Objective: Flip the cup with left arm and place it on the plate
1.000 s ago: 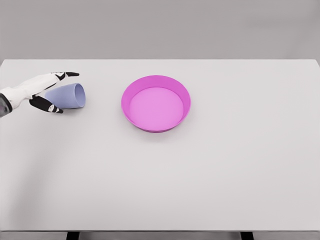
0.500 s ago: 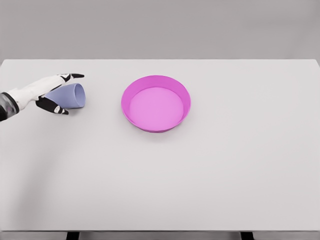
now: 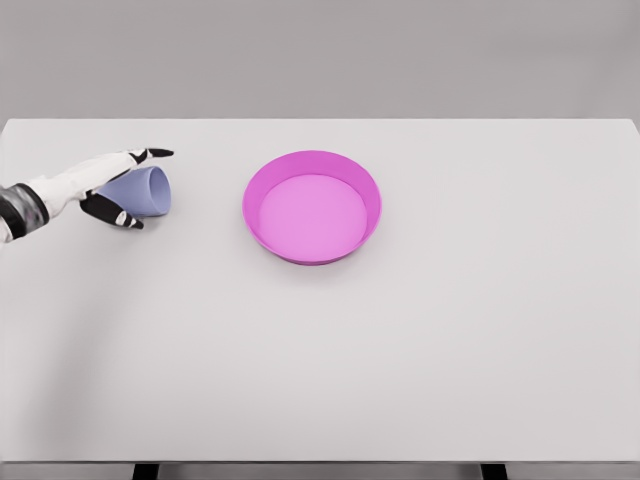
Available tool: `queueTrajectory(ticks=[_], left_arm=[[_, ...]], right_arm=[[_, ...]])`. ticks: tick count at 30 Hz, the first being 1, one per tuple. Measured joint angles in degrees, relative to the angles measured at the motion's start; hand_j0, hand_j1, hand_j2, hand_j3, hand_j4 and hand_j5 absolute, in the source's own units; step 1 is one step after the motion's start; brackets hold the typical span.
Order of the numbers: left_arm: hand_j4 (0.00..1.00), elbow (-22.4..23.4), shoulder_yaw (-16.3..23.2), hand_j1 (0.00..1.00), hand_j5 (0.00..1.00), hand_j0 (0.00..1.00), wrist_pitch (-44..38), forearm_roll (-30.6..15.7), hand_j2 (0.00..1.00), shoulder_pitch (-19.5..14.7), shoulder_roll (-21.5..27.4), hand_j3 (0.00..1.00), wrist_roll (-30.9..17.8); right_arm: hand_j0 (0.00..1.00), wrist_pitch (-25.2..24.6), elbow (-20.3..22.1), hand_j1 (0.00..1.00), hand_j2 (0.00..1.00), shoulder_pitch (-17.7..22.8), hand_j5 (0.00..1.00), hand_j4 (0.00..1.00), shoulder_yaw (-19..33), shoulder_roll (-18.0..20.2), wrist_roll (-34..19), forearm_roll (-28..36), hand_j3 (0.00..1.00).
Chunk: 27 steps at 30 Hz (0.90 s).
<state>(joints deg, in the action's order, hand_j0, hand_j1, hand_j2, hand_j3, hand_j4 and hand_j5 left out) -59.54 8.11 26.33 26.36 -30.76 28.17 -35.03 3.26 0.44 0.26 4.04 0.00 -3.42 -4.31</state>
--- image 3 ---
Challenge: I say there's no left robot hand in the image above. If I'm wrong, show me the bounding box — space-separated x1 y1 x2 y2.
55 147 176 231

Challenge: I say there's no lavender plastic cup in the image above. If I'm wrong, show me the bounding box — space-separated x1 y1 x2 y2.
95 165 172 218

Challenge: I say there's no pink round plate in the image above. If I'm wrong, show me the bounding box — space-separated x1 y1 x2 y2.
242 149 383 266

